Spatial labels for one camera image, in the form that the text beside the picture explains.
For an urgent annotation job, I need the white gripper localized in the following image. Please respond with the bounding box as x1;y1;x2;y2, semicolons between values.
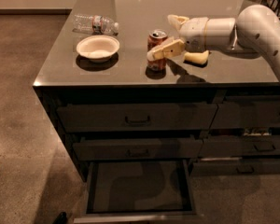
147;15;209;61

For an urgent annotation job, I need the red coke can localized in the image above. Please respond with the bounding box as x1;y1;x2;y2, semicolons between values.
147;29;168;72

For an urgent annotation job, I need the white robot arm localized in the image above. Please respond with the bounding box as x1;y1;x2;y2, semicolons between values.
147;5;280;83

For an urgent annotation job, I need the dark grey drawer cabinet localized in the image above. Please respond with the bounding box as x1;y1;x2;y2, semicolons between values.
34;0;280;176

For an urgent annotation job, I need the top left drawer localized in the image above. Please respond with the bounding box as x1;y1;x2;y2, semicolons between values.
57;103;217;133

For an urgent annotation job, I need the top right drawer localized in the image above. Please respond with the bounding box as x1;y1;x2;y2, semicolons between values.
211;97;280;129

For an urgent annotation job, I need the middle left drawer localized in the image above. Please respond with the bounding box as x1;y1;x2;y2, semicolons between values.
73;137;203;161

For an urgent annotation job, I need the middle right drawer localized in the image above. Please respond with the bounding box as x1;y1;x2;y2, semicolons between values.
199;135;280;158

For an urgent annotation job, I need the bottom right drawer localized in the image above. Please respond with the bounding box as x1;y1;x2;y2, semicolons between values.
189;159;280;176

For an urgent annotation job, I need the open bottom left drawer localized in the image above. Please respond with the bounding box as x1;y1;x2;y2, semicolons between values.
74;160;203;224

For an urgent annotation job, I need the yellow sponge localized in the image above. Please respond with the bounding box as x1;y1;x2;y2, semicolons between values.
184;50;209;65

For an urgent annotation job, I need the clear plastic water bottle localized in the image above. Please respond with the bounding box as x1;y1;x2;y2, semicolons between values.
74;14;119;35

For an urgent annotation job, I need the white paper bowl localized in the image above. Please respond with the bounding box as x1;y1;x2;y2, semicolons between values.
76;35;119;63

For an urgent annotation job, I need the black object bottom edge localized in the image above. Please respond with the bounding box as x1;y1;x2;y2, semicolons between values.
52;212;67;224

